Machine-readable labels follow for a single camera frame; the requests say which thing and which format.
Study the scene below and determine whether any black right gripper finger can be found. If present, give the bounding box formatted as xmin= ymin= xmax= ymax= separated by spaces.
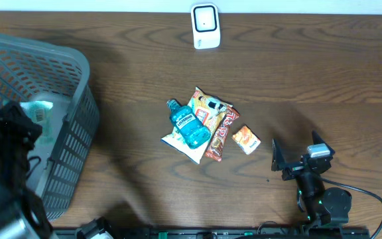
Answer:
xmin=271 ymin=139 xmax=286 ymax=171
xmin=312 ymin=131 xmax=335 ymax=155

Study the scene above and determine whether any small orange snack packet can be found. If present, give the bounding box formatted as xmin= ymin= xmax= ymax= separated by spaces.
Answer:
xmin=232 ymin=125 xmax=261 ymax=155

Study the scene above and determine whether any orange red candy bar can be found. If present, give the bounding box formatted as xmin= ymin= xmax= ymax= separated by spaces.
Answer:
xmin=205 ymin=107 xmax=240 ymax=162

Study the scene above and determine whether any blue Listerine mouthwash bottle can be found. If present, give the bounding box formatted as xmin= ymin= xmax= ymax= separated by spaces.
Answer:
xmin=166 ymin=99 xmax=211 ymax=149

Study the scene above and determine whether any yellow white snack bag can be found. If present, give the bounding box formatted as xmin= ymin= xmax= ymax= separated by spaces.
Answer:
xmin=161 ymin=88 xmax=232 ymax=164

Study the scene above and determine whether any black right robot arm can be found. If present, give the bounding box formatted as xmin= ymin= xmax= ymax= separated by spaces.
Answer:
xmin=271 ymin=131 xmax=352 ymax=227

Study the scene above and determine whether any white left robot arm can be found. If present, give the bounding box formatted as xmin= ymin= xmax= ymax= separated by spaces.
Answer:
xmin=0 ymin=102 xmax=114 ymax=239

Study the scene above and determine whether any white barcode scanner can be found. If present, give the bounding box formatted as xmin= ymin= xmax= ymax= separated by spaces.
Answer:
xmin=190 ymin=3 xmax=221 ymax=50

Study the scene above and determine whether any green white packet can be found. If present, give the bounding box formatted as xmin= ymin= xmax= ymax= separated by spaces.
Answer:
xmin=20 ymin=101 xmax=54 ymax=145

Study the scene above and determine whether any grey plastic mesh basket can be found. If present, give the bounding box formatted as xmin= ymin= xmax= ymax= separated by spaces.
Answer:
xmin=0 ymin=34 xmax=99 ymax=220

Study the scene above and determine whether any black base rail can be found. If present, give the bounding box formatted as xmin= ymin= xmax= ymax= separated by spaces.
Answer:
xmin=54 ymin=226 xmax=371 ymax=239

